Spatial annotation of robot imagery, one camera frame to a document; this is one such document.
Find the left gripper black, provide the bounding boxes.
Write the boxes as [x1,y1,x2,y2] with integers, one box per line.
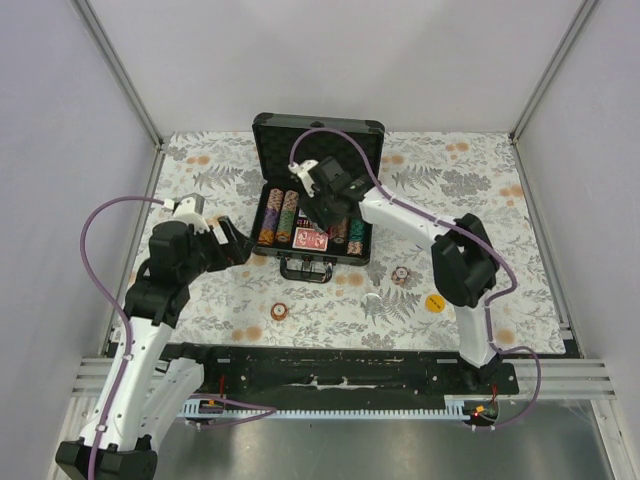
[178,216,255,283]

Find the orange red chip stack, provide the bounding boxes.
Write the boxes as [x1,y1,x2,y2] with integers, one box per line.
[270,302,288,321]

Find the white clear dealer button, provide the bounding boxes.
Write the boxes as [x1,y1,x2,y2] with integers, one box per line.
[360,293,381,312]

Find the tan blue chip stack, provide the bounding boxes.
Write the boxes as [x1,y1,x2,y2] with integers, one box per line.
[391,266,410,285]

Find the yellow round blind button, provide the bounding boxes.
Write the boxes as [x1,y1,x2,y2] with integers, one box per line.
[425,294,446,313]

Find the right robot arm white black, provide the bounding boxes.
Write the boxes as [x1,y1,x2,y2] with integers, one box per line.
[288,157,500,394]

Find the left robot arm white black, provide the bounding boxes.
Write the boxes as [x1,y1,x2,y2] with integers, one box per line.
[55,214,255,479]

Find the black poker set case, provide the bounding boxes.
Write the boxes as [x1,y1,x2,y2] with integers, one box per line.
[252,112,385,283]

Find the chip column in case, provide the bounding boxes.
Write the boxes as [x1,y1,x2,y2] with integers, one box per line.
[347,219,365,256]
[258,188,284,246]
[276,190,299,243]
[330,217,349,245]

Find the red playing card deck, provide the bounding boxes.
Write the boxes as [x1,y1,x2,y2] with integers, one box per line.
[292,227,329,252]

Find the floral table mat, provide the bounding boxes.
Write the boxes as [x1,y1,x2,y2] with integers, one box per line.
[155,132,566,355]

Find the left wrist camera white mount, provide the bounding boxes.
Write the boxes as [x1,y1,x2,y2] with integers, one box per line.
[163,194,210,234]

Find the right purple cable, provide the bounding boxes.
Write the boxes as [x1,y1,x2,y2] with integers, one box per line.
[288,127,542,429]

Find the purple cable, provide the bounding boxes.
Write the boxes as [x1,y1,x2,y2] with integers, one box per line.
[288,127,542,429]
[80,195,277,477]

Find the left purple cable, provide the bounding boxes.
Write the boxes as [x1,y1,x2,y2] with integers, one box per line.
[80,195,277,477]

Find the white slotted cable duct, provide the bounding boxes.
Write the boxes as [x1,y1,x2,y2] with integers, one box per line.
[177,399,471,423]

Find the aluminium frame rails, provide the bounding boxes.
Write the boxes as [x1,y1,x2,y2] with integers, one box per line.
[47,0,640,480]

